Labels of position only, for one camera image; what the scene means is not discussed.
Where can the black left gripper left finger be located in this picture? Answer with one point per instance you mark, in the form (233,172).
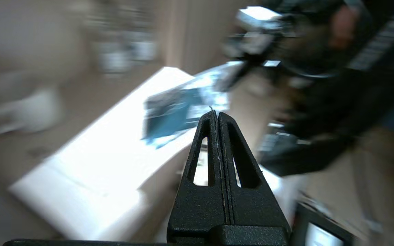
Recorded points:
(200,205)

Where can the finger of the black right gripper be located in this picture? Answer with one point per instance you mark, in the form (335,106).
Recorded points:
(233,77)

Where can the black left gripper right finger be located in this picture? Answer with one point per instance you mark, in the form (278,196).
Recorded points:
(258,205)

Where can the blue horse print pouch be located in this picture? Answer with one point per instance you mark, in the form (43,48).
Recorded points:
(173,112)

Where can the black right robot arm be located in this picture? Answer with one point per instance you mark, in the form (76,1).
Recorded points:
(337,102)

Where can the brown shelf unit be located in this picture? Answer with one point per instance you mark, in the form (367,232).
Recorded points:
(74,89)

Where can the white ribbed mug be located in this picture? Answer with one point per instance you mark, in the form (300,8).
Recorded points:
(29,112)

